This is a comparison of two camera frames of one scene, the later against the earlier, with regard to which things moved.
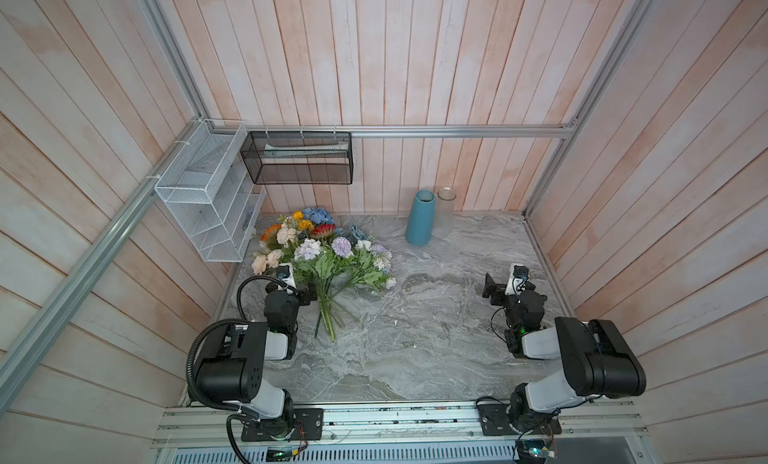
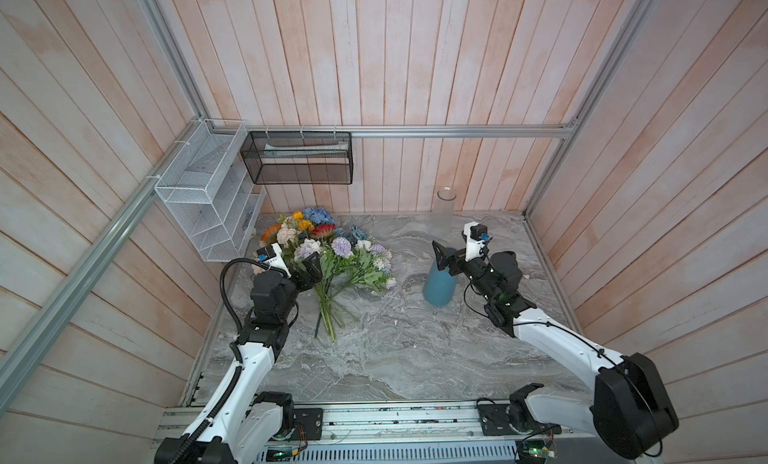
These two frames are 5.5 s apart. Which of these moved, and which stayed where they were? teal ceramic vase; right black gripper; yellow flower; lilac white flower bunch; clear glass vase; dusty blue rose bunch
Moved: right black gripper; teal ceramic vase
Stayed: clear glass vase; dusty blue rose bunch; yellow flower; lilac white flower bunch
